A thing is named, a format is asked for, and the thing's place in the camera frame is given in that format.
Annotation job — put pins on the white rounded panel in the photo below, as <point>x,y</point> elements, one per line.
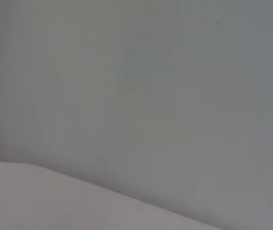
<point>42,198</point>

